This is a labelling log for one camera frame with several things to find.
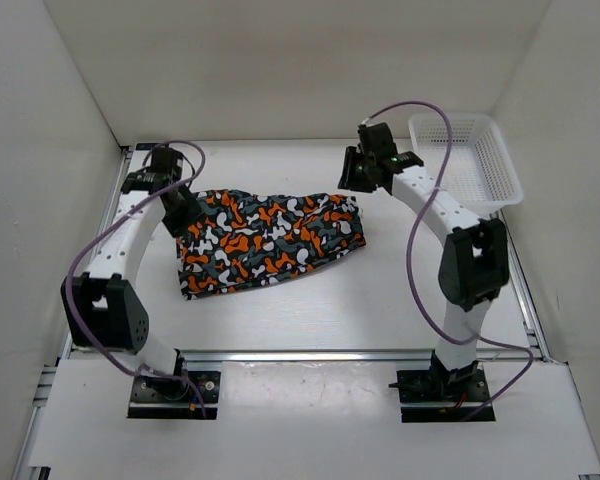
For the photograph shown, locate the orange camouflage shorts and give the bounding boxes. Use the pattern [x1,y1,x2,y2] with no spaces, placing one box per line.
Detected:
[176,189,366,300]

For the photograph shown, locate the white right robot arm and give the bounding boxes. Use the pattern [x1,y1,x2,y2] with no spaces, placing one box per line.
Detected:
[338,146,510,400]

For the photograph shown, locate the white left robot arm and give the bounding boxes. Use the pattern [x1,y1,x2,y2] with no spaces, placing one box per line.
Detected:
[61,164,201,400]

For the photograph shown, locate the white plastic basket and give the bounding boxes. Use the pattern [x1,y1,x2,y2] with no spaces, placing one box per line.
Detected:
[408,113,523,216]

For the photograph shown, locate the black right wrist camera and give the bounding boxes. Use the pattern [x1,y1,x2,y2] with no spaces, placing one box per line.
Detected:
[358,122,398,161]

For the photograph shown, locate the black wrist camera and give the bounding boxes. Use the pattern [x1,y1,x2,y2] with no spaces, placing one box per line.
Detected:
[145,146,185,179]
[358,122,398,161]

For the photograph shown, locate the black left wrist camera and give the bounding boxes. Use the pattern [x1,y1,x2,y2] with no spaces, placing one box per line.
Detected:
[145,146,185,179]

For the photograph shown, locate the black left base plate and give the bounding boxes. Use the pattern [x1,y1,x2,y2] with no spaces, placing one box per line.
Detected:
[127,371,221,420]

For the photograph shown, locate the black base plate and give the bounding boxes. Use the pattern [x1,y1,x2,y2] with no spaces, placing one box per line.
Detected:
[127,371,221,420]
[389,369,496,424]

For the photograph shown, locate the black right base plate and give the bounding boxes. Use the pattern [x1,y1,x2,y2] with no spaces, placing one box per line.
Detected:
[389,369,496,424]

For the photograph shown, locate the aluminium table frame rail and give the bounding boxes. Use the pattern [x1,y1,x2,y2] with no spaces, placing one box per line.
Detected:
[9,142,600,480]

